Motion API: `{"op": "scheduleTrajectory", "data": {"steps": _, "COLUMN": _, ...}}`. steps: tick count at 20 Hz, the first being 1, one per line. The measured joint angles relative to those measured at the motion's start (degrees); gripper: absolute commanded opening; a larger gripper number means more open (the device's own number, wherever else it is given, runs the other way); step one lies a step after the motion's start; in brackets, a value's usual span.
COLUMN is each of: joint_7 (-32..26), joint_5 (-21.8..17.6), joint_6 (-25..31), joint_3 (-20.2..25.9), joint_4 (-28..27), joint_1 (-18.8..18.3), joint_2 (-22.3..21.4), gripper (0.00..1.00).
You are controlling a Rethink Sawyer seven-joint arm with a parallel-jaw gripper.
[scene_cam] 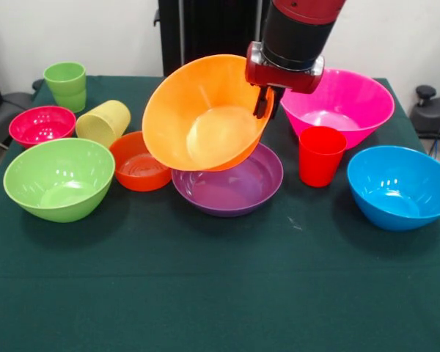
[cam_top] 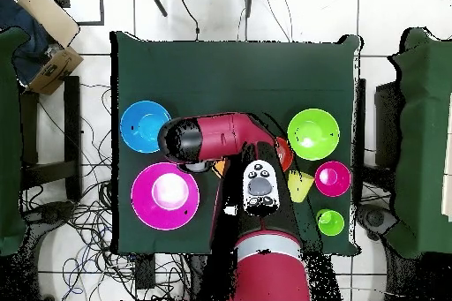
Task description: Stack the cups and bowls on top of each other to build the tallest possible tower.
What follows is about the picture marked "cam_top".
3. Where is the black power strip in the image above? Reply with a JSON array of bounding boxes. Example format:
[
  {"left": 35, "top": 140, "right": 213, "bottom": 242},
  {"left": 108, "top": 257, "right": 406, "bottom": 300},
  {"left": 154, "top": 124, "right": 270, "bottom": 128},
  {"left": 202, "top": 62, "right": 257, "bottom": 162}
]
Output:
[{"left": 135, "top": 254, "right": 157, "bottom": 290}]

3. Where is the dark green tablecloth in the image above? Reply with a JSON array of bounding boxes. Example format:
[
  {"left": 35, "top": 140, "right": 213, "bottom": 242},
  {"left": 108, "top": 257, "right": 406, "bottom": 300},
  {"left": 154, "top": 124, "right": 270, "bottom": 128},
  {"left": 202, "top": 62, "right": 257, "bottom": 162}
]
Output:
[{"left": 109, "top": 30, "right": 364, "bottom": 257}]

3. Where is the black stool frame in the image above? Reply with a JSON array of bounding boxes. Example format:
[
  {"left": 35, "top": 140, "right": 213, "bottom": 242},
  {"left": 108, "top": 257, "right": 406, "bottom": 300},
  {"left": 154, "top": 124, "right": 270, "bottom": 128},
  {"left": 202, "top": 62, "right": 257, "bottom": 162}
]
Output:
[{"left": 19, "top": 75, "right": 83, "bottom": 203}]

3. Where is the grey pedestal foot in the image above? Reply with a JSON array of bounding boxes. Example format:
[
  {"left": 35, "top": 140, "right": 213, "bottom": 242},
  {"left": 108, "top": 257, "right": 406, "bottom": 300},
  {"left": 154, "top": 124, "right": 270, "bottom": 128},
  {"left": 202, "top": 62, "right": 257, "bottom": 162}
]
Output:
[
  {"left": 24, "top": 200, "right": 76, "bottom": 226},
  {"left": 356, "top": 203, "right": 400, "bottom": 242}
]

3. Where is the black cable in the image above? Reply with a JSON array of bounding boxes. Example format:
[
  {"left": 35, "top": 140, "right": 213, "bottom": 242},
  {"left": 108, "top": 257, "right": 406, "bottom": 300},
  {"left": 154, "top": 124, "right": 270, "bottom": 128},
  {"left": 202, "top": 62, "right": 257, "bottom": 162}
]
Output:
[{"left": 178, "top": 0, "right": 201, "bottom": 41}]

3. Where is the large orange bowl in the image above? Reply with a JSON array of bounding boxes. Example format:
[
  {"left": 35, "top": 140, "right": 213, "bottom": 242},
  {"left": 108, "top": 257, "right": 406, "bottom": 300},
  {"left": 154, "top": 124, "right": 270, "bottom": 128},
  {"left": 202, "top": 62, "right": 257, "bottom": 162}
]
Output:
[{"left": 211, "top": 159, "right": 231, "bottom": 179}]

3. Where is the tangle of floor cables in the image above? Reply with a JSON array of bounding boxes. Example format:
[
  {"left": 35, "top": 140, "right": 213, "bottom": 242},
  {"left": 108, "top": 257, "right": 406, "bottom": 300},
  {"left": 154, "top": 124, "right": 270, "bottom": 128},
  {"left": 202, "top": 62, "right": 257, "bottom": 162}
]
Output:
[{"left": 34, "top": 83, "right": 193, "bottom": 301}]

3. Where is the beige box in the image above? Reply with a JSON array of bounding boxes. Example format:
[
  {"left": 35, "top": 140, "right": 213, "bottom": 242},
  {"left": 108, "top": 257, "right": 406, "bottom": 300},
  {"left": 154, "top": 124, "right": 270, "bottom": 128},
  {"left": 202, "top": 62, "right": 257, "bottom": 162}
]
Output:
[{"left": 16, "top": 0, "right": 81, "bottom": 49}]

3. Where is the yellow cup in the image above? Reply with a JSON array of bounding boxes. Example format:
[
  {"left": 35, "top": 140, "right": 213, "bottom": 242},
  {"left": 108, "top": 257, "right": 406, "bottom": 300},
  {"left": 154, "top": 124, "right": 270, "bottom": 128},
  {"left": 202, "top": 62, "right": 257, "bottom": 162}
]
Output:
[{"left": 286, "top": 169, "right": 316, "bottom": 204}]

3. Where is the small crimson bowl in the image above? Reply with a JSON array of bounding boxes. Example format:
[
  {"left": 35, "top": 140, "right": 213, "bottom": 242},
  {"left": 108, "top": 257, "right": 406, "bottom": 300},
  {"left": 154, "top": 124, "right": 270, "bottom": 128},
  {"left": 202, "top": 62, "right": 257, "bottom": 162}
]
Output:
[{"left": 314, "top": 160, "right": 352, "bottom": 199}]

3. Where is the blue bowl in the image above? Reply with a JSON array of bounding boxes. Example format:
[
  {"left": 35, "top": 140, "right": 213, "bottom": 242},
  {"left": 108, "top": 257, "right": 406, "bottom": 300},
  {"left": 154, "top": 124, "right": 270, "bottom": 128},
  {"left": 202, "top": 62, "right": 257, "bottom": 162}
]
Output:
[{"left": 119, "top": 100, "right": 173, "bottom": 154}]

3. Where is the small orange-red bowl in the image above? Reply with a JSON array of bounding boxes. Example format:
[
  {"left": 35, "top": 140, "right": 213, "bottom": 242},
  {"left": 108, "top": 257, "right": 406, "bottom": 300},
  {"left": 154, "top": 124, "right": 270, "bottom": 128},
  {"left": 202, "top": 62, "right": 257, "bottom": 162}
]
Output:
[{"left": 275, "top": 136, "right": 295, "bottom": 174}]

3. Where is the green cup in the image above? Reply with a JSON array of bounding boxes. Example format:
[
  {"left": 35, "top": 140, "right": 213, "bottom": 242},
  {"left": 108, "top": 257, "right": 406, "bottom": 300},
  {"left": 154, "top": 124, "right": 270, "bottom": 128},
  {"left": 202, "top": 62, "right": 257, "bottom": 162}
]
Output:
[{"left": 314, "top": 207, "right": 346, "bottom": 237}]

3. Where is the brown cardboard box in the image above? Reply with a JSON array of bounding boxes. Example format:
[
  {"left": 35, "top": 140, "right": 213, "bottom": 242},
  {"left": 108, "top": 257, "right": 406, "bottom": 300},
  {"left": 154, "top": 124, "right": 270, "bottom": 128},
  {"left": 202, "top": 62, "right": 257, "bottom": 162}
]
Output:
[{"left": 27, "top": 46, "right": 85, "bottom": 96}]

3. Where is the dark blue cloth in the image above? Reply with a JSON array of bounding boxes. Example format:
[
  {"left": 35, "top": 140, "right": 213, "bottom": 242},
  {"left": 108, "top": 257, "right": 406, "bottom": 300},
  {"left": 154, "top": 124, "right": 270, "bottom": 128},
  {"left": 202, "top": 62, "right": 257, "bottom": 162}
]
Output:
[{"left": 0, "top": 0, "right": 54, "bottom": 85}]

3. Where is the green cloth covered table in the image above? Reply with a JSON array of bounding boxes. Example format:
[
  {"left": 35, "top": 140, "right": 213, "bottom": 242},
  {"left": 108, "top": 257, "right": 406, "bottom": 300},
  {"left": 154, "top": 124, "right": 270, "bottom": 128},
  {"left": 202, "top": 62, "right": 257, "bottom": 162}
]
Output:
[
  {"left": 387, "top": 26, "right": 452, "bottom": 259},
  {"left": 0, "top": 26, "right": 31, "bottom": 257}
]

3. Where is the light green bowl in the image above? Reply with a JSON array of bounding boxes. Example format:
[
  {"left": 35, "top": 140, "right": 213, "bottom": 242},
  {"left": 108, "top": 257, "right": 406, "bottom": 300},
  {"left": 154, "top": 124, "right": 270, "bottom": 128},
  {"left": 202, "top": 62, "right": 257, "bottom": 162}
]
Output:
[{"left": 286, "top": 108, "right": 341, "bottom": 162}]

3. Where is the large pink bowl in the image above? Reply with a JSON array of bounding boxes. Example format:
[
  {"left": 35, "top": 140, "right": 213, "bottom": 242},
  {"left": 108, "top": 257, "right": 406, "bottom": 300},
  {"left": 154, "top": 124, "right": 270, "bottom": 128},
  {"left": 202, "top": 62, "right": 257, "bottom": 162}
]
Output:
[{"left": 131, "top": 162, "right": 201, "bottom": 231}]

